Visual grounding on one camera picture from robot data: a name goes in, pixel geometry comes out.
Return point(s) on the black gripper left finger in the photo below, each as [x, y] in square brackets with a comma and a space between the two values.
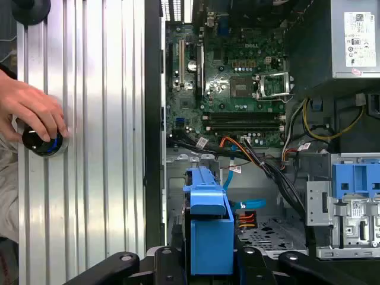
[166, 267]

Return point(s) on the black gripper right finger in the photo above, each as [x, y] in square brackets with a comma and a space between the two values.
[252, 267]

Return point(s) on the hard disk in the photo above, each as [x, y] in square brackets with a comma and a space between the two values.
[210, 243]

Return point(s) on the metal disk bay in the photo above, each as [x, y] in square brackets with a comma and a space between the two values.
[267, 234]

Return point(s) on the black RAM slot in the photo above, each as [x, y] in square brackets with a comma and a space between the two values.
[243, 124]
[243, 119]
[243, 115]
[243, 129]

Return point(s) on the long black expansion slot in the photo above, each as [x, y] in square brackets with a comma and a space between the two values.
[199, 74]

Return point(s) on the white expansion slot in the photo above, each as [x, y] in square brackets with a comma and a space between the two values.
[181, 65]

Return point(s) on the person's bare hand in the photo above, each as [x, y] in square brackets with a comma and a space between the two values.
[26, 104]

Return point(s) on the grey metal drive cage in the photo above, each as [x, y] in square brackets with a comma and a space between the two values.
[319, 205]

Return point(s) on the blue carrier in drive cage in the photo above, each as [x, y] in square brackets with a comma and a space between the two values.
[356, 178]

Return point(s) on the green Dell motherboard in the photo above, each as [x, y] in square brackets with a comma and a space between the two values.
[225, 101]

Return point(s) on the person's beige clothing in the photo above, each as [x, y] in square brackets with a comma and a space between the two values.
[7, 190]

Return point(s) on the black open PC case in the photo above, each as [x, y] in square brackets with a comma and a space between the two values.
[153, 89]

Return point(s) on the CPU socket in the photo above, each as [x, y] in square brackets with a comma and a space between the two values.
[242, 87]

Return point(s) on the silver coin cell battery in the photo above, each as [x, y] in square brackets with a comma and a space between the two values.
[192, 65]

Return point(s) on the grey power supply unit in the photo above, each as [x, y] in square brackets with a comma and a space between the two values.
[338, 38]

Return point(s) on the round black foot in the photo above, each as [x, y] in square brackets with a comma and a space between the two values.
[31, 9]

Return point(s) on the metal socket cover frame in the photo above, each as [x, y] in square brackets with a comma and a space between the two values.
[273, 74]

